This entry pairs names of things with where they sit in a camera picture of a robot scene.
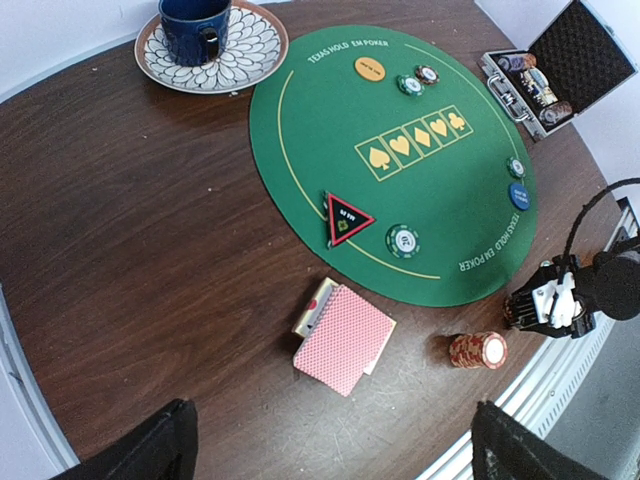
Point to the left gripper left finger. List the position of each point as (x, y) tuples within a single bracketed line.
[(164, 446)]

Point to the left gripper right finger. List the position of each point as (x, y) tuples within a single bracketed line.
[(502, 448)]

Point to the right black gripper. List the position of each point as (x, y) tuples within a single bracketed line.
[(553, 302)]

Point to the blue small blind button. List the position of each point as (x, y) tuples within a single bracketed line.
[(519, 196)]

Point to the green chip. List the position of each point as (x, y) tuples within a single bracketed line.
[(516, 168)]

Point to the green twenty chips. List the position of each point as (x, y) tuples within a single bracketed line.
[(409, 85)]

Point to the orange big blind button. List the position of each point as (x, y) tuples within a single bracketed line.
[(369, 69)]

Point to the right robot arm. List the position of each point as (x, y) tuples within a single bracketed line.
[(617, 268)]

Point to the red five chip stack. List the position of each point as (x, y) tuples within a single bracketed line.
[(478, 350)]

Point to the red-backed card deck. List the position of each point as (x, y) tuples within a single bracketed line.
[(345, 342)]

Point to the round green poker mat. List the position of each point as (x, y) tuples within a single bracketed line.
[(435, 162)]

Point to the card box under deck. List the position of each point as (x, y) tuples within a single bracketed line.
[(312, 311)]

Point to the aluminium poker chip case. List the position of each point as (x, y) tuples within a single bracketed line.
[(575, 62)]

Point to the patterned ceramic saucer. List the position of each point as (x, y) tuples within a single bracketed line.
[(257, 45)]

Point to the dark blue mug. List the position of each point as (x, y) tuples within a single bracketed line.
[(196, 30)]

